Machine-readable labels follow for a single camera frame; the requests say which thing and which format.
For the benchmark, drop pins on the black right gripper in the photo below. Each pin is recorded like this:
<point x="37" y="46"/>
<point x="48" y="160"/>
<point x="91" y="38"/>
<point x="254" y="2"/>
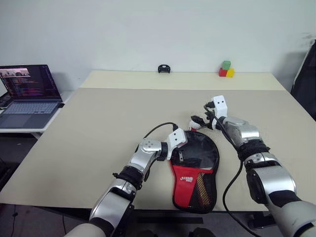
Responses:
<point x="211" y="118"/>

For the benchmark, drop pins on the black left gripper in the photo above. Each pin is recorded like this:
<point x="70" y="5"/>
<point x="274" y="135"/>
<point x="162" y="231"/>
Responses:
<point x="181" y="156"/>

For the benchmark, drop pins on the black and red paddle case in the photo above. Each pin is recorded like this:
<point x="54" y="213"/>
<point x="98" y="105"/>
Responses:
<point x="185" y="182"/>

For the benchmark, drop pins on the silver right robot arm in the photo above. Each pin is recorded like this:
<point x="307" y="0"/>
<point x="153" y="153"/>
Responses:
<point x="271" y="172"/>

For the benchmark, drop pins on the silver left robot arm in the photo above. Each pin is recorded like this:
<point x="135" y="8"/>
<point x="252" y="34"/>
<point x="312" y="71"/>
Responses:
<point x="145" y="148"/>

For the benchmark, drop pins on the red cube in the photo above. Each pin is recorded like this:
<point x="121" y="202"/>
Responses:
<point x="222" y="72"/>

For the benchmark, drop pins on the yellow cube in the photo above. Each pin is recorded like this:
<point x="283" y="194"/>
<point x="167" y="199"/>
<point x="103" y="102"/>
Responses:
<point x="230" y="73"/>

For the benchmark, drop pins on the green cube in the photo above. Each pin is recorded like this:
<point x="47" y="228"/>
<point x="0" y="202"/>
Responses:
<point x="226" y="64"/>

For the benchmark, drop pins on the small black clamp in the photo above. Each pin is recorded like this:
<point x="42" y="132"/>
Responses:
<point x="164" y="68"/>

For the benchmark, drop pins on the large beige table mat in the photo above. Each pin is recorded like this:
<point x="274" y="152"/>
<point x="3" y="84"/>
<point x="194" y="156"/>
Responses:
<point x="111" y="118"/>

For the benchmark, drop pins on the black office chair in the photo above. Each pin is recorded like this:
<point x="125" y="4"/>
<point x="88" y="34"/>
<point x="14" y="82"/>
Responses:
<point x="306" y="81"/>

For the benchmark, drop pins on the white side table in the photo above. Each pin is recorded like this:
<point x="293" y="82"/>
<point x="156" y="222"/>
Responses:
<point x="37" y="130"/>

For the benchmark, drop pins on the dark blue open laptop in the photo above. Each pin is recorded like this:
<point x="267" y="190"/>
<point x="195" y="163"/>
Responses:
<point x="29" y="98"/>

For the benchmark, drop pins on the black controller beside laptop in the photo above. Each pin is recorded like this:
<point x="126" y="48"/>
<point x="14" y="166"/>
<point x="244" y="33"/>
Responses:
<point x="4" y="101"/>

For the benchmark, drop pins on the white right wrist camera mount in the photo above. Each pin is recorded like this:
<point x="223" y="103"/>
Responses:
<point x="220" y="105"/>

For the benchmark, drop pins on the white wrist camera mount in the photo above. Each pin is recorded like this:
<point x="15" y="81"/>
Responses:
<point x="220" y="105"/>
<point x="177" y="138"/>

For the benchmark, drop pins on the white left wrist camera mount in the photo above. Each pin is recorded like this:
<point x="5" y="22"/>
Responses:
<point x="177" y="138"/>

